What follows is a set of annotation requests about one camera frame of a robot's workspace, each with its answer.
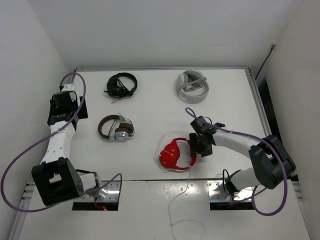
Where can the grey white headphones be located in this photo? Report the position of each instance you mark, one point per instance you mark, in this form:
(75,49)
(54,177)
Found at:
(191,86)

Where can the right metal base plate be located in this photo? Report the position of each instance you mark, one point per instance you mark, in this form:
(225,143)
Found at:
(217,195)

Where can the red headphones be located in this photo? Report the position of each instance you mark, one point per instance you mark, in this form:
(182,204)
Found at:
(169,156)

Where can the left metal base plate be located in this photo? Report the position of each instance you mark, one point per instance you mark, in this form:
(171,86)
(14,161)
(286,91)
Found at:
(109,194)

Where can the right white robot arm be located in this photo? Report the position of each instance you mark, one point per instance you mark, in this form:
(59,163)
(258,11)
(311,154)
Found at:
(271,163)

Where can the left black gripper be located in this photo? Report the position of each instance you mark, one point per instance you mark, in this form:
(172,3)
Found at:
(81,113)

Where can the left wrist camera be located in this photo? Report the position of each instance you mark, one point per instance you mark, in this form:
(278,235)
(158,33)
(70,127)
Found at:
(70,87)

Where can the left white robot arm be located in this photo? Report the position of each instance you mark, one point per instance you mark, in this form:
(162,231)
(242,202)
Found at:
(55,177)

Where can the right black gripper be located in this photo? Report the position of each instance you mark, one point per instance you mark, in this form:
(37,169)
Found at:
(194,148)

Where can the brown silver headphones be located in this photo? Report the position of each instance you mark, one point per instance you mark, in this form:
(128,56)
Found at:
(121,130)

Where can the metal base plate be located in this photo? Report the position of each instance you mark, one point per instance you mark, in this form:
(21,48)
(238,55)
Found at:
(217,195)
(109,194)

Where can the black headphones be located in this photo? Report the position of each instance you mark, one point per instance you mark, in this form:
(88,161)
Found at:
(117,90)

